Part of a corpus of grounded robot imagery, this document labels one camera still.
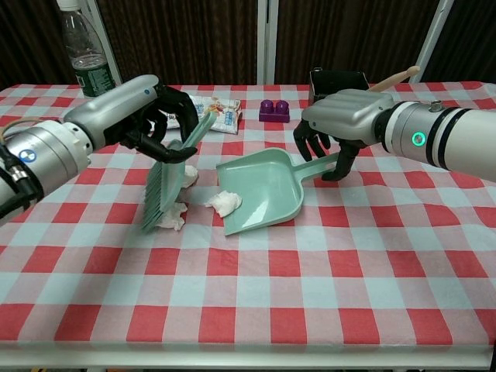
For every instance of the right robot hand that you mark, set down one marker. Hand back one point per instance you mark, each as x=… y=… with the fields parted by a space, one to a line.
x=348 y=116

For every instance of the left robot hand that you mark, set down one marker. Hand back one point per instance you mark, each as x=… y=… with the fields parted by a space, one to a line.
x=120 y=104

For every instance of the green hand brush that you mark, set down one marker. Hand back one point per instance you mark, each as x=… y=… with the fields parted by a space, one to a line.
x=166 y=186

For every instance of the tissue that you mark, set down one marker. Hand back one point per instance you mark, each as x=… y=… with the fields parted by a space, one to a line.
x=174 y=219
x=226 y=203
x=190 y=176

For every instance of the green dustpan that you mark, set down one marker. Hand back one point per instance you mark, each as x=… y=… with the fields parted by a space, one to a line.
x=267 y=190

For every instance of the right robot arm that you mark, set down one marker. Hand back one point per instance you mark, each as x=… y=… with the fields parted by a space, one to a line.
x=457 y=135

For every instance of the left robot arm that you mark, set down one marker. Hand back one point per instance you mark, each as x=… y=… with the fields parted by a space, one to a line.
x=54 y=155

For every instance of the white snack packet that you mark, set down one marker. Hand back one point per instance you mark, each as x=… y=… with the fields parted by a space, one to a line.
x=222 y=114

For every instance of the black square box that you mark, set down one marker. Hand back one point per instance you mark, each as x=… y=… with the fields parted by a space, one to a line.
x=337 y=81

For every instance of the clear plastic water bottle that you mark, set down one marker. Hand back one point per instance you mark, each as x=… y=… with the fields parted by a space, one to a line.
x=91 y=73

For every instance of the wooden stick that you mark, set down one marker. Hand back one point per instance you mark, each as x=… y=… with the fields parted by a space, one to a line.
x=395 y=79

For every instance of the purple building block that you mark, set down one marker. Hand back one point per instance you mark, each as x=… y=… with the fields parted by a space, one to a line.
x=274 y=112

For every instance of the dark brown curtain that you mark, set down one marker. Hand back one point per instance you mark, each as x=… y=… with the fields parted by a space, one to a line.
x=186 y=38

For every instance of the red white checked tablecloth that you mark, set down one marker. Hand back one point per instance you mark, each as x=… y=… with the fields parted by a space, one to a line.
x=248 y=279

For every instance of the white slanted frame post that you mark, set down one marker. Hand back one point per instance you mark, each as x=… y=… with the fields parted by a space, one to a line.
x=110 y=50
x=432 y=38

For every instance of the white upright frame post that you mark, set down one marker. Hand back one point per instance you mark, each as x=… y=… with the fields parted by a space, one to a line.
x=267 y=38

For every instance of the white table frame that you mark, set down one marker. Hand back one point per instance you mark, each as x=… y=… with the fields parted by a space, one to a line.
x=248 y=359

